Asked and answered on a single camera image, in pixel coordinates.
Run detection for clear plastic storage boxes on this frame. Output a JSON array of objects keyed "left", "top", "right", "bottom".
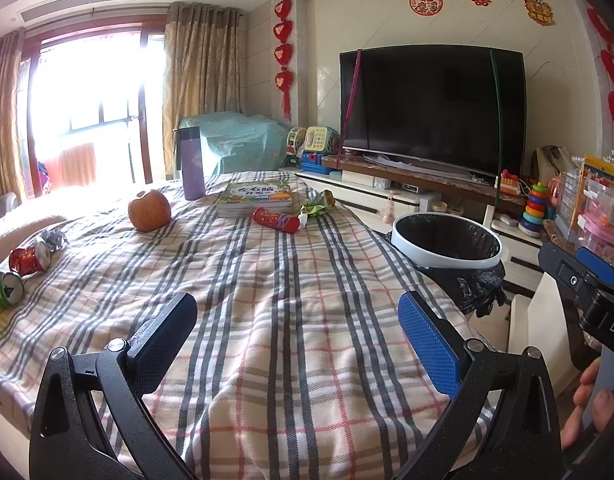
[{"left": 552, "top": 155, "right": 614, "bottom": 266}]

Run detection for cartoon figure wall sticker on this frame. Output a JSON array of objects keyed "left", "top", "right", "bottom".
[{"left": 524, "top": 0, "right": 555, "bottom": 26}]

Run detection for brown paper bag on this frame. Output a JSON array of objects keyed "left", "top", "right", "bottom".
[{"left": 534, "top": 146, "right": 575, "bottom": 186}]

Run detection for brown television shelf board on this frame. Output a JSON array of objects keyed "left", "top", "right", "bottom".
[{"left": 321, "top": 155, "right": 528, "bottom": 216}]

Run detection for yellow green toy phone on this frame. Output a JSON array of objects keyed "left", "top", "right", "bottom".
[{"left": 304, "top": 126, "right": 340, "bottom": 153}]

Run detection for green drink can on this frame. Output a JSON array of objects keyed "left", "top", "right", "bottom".
[{"left": 0, "top": 271, "right": 25, "bottom": 308}]

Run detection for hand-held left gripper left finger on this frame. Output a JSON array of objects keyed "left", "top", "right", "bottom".
[{"left": 30, "top": 291, "right": 199, "bottom": 480}]

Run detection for silver foil wrapper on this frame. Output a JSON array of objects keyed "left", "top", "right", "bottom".
[{"left": 37, "top": 229, "right": 69, "bottom": 251}]

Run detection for purple water bottle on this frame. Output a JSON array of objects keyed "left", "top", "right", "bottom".
[{"left": 174, "top": 127, "right": 206, "bottom": 202}]

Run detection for apple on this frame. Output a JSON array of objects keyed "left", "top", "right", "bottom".
[{"left": 128, "top": 189, "right": 172, "bottom": 233}]

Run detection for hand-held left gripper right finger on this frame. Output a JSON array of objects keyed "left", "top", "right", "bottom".
[{"left": 394, "top": 291, "right": 564, "bottom": 480}]

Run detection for red drink can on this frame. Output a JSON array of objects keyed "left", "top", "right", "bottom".
[{"left": 8, "top": 241, "right": 53, "bottom": 277}]

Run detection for beige curtain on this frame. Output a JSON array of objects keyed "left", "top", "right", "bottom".
[
  {"left": 162, "top": 2, "right": 245, "bottom": 181},
  {"left": 0, "top": 30, "right": 25, "bottom": 206}
]

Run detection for brown balcony door frame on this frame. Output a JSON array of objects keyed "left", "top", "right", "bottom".
[{"left": 17, "top": 20, "right": 168, "bottom": 191}]

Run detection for blue toy cash register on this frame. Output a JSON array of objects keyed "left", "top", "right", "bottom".
[{"left": 299, "top": 150, "right": 335, "bottom": 176}]

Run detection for crumpled green wrapper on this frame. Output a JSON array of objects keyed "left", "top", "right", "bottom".
[{"left": 299, "top": 190, "right": 336, "bottom": 218}]

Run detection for orange hanging towel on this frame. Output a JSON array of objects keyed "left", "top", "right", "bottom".
[{"left": 57, "top": 142, "right": 97, "bottom": 186}]

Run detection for black television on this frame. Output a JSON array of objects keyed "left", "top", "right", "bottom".
[{"left": 338, "top": 46, "right": 528, "bottom": 177}]

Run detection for white furniture panel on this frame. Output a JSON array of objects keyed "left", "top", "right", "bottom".
[{"left": 507, "top": 275, "right": 588, "bottom": 396}]

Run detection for beige sofa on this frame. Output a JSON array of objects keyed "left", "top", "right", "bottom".
[{"left": 0, "top": 191, "right": 68, "bottom": 273}]

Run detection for plaid blanket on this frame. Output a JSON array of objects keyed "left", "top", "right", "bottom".
[{"left": 0, "top": 172, "right": 502, "bottom": 476}]

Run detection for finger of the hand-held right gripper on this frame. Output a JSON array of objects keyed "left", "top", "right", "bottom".
[
  {"left": 576, "top": 246, "right": 614, "bottom": 288},
  {"left": 538, "top": 242, "right": 595, "bottom": 306}
]

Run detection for rainbow stacking ring toy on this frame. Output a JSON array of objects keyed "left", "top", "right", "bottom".
[{"left": 518, "top": 182, "right": 548, "bottom": 235}]

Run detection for red snack tube wrapper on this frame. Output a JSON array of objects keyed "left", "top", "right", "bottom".
[{"left": 252, "top": 206, "right": 300, "bottom": 234}]

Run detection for green picture book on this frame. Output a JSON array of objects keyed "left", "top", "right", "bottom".
[{"left": 217, "top": 181, "right": 294, "bottom": 218}]

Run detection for person's right hand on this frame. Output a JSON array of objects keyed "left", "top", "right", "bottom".
[{"left": 561, "top": 357, "right": 614, "bottom": 451}]

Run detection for white trash bin black liner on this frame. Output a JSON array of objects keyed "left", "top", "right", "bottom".
[{"left": 389, "top": 212, "right": 508, "bottom": 317}]

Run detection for teal furniture cover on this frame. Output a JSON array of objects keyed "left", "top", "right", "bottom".
[{"left": 178, "top": 111, "right": 293, "bottom": 177}]

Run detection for white television cabinet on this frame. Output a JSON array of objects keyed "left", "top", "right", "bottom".
[{"left": 294, "top": 167, "right": 542, "bottom": 286}]

